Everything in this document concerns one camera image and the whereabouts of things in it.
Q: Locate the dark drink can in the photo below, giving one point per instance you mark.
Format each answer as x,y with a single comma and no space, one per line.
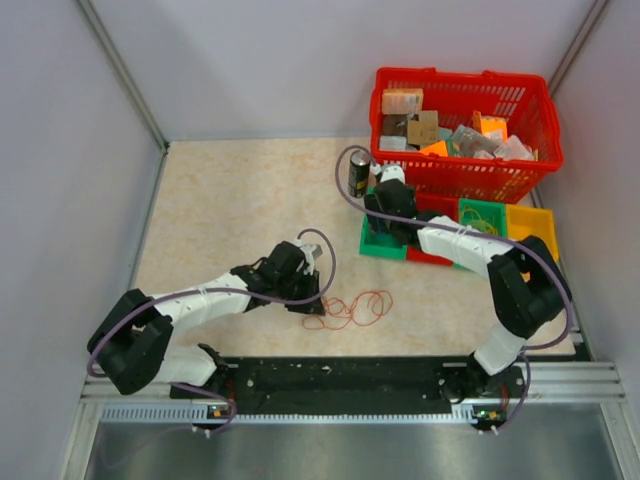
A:
358,174

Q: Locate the green bin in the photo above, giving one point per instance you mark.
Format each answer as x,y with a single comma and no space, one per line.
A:
484,216
380,245

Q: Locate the orange packet in basket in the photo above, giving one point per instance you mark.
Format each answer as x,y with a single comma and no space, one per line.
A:
494,128

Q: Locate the left green bin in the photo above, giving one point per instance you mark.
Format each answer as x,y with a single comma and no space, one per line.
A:
380,245

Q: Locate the yellow bin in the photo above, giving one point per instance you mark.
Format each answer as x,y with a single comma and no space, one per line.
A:
524,221

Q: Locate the brown cardboard box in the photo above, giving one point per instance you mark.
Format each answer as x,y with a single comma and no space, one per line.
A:
423,128

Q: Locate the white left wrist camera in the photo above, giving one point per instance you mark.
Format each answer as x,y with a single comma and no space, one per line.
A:
311,253

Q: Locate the red plastic basket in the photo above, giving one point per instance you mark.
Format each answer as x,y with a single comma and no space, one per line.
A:
522,99

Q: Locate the red bin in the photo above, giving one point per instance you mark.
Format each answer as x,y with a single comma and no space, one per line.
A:
442,206

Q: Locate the right green bin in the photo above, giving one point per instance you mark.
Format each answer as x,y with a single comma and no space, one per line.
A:
484,216

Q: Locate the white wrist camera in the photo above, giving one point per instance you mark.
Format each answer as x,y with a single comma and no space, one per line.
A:
311,253
383,173

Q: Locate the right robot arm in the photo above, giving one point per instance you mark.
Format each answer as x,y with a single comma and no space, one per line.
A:
527,287

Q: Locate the orange box in basket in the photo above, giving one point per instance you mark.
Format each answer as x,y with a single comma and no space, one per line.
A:
401,101

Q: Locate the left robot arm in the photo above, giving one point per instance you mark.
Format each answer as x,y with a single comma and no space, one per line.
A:
138,342

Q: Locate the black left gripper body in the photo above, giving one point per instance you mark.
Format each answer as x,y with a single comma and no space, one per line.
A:
299,286

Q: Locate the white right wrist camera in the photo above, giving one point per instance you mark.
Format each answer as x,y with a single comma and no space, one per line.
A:
383,173

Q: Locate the clear plastic bags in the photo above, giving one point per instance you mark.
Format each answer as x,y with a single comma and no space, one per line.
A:
467,142

